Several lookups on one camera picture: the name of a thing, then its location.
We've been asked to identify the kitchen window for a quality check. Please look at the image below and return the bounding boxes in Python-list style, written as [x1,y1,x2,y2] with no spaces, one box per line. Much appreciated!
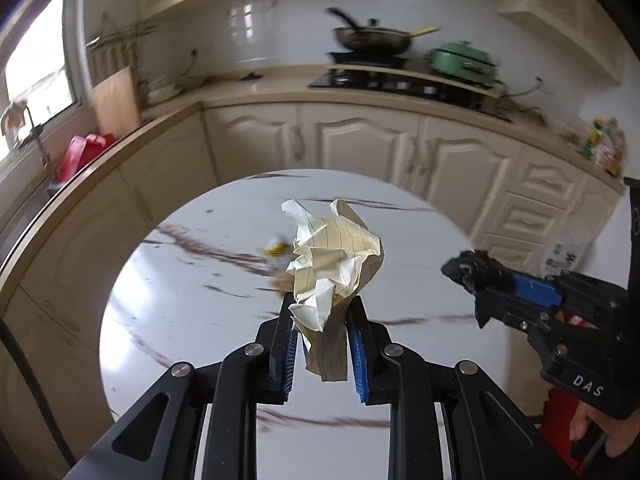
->
[0,0,77,127]

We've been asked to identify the bottles on counter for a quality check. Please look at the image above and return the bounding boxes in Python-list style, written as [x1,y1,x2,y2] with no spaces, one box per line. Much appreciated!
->
[579,117,629,177]

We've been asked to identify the person's right hand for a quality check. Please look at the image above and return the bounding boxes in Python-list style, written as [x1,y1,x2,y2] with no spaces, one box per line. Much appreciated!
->
[569,401,640,461]

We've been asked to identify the green electric pot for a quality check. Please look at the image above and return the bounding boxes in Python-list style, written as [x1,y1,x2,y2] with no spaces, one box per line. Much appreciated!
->
[426,40,504,87]

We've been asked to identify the metal wall rack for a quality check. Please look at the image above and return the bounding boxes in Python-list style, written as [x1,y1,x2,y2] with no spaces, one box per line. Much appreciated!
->
[86,12,167,57]

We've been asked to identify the black power cord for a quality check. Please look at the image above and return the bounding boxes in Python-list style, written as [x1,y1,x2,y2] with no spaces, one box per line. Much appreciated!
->
[499,77,547,112]

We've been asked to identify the sink faucet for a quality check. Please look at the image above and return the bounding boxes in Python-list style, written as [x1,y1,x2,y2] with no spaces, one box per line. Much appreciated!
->
[19,109,54,182]

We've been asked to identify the wooden cutting board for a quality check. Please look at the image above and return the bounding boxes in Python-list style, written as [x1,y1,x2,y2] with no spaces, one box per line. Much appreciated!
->
[91,65,143,137]

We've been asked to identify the wooden stove rack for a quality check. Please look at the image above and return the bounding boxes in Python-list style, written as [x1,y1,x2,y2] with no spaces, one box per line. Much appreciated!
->
[327,62,504,99]

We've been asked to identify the white faucet cloth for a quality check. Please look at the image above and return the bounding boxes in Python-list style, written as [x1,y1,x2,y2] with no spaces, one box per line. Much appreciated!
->
[2,99,29,137]

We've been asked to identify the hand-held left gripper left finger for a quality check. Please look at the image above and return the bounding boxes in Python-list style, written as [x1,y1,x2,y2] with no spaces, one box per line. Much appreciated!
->
[65,294,301,480]

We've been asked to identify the small yellow wrapper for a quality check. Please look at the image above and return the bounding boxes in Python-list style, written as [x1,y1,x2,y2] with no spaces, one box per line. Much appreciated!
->
[263,236,290,261]

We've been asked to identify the black gas stove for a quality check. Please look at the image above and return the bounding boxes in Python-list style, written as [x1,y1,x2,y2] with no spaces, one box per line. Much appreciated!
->
[307,72,512,122]

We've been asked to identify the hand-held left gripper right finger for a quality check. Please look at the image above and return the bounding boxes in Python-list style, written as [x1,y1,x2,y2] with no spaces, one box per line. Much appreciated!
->
[347,296,576,480]

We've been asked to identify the white dishes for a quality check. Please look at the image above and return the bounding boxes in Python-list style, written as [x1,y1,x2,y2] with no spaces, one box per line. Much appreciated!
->
[146,77,184,104]

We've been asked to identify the black wok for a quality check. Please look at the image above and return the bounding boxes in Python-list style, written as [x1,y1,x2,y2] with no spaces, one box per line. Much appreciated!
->
[325,7,413,56]

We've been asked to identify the white green plastic bag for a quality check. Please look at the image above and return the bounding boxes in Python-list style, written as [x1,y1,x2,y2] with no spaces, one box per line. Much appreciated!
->
[541,232,592,279]

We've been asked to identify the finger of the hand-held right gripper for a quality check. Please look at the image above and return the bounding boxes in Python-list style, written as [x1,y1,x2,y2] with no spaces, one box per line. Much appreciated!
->
[501,269,627,312]
[472,287,557,334]

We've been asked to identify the round marble table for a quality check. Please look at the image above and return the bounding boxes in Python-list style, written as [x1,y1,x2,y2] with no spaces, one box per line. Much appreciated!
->
[0,97,627,463]

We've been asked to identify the red plastic basin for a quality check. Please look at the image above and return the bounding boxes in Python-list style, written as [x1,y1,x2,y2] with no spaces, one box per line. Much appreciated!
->
[58,133,119,182]

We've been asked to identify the lined paper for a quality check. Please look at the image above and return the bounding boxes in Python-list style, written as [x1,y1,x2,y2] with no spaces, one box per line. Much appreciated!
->
[281,198,387,384]

